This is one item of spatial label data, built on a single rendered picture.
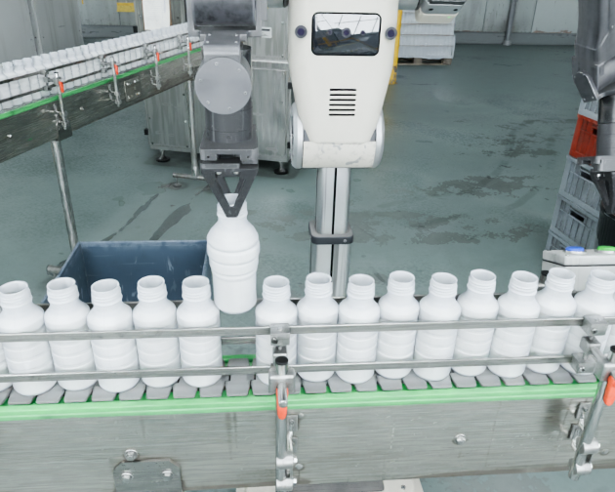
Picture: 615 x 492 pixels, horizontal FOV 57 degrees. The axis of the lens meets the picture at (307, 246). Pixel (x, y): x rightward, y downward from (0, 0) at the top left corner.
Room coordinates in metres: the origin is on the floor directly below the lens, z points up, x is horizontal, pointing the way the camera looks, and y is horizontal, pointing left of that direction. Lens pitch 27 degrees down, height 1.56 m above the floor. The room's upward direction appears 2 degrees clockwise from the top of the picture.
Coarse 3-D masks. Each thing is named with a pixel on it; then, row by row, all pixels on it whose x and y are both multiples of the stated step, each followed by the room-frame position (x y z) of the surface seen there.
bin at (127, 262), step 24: (144, 240) 1.21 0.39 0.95; (168, 240) 1.21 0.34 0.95; (192, 240) 1.21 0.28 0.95; (72, 264) 1.12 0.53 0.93; (96, 264) 1.19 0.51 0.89; (120, 264) 1.20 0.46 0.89; (144, 264) 1.20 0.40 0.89; (168, 264) 1.21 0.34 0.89; (192, 264) 1.21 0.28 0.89; (168, 288) 1.21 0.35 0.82
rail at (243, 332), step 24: (0, 336) 0.60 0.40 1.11; (24, 336) 0.60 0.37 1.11; (48, 336) 0.61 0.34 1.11; (72, 336) 0.61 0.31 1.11; (96, 336) 0.61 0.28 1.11; (120, 336) 0.62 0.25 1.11; (144, 336) 0.62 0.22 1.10; (168, 336) 0.62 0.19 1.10; (192, 336) 0.62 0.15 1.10; (240, 336) 0.70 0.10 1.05; (408, 360) 0.66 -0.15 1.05; (432, 360) 0.66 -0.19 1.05; (456, 360) 0.66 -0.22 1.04; (480, 360) 0.66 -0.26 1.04; (504, 360) 0.67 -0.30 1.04; (528, 360) 0.67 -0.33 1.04; (552, 360) 0.68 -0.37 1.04
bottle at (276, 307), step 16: (272, 288) 0.65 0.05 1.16; (288, 288) 0.67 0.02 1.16; (272, 304) 0.65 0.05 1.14; (288, 304) 0.66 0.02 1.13; (256, 320) 0.66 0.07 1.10; (272, 320) 0.64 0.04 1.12; (288, 320) 0.65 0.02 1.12; (256, 336) 0.66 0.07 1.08; (256, 352) 0.67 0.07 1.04; (288, 352) 0.65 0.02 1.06
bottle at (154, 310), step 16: (144, 288) 0.64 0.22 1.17; (160, 288) 0.65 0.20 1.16; (144, 304) 0.64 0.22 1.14; (160, 304) 0.65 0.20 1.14; (144, 320) 0.63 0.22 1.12; (160, 320) 0.63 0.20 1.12; (176, 320) 0.66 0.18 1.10; (144, 352) 0.63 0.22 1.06; (160, 352) 0.63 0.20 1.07; (176, 352) 0.65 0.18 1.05; (144, 368) 0.63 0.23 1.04; (160, 368) 0.63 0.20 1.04; (160, 384) 0.63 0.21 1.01
